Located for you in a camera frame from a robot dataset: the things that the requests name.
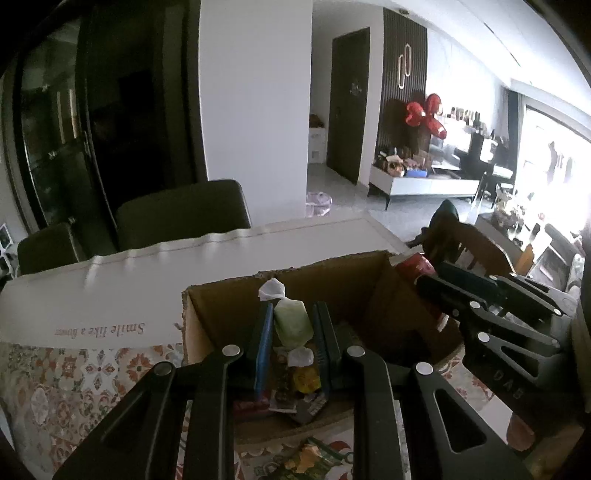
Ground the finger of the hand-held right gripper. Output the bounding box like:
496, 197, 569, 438
414, 274, 563, 376
436, 261, 579, 325

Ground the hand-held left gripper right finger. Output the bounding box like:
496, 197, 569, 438
313, 301, 534, 480

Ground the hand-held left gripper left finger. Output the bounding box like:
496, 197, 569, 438
53, 300, 276, 480

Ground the round yellow pastry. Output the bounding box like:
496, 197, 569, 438
292, 364, 322, 394

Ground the red snack packet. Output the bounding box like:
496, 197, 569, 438
394, 253, 446, 325

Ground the green candy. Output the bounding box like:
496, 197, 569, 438
257, 278, 315, 367

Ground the brown cardboard box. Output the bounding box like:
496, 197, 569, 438
181, 250, 468, 446

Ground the small green cracker packet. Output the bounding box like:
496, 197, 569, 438
253, 435, 357, 480

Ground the person's right hand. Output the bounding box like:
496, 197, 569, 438
507, 408, 537, 454

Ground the wooden slatted chair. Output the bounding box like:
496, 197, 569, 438
406, 198, 519, 278

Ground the small printed snack wrapper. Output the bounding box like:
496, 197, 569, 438
270, 390, 299, 412

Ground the small red snack bar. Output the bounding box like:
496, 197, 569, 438
233, 398, 271, 417

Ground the grey armchair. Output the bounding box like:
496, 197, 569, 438
539, 223, 583, 288

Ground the white television cabinet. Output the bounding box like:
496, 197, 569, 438
368, 163, 482, 212

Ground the gift basket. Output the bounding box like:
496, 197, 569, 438
385, 154, 408, 179

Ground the dark upholstered chair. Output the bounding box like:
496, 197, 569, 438
17, 223, 89, 276
115, 179, 253, 253

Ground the grey window curtain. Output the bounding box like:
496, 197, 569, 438
505, 87, 523, 154

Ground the red bow decoration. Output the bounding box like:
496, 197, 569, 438
405, 92, 450, 140

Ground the white storage box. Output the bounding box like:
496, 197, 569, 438
307, 126, 327, 165

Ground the patterned tablecloth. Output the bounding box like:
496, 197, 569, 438
0, 217, 513, 480

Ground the dark interior door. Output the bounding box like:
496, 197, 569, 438
326, 27, 371, 186

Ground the white stool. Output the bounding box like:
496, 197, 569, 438
0, 222, 14, 278

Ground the dark glass cabinet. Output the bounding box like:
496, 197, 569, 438
0, 0, 205, 234

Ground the dark slatted wall panel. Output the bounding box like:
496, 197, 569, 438
375, 7, 428, 154

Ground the white clip-shaped wall ornament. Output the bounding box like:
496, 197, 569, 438
396, 43, 415, 92

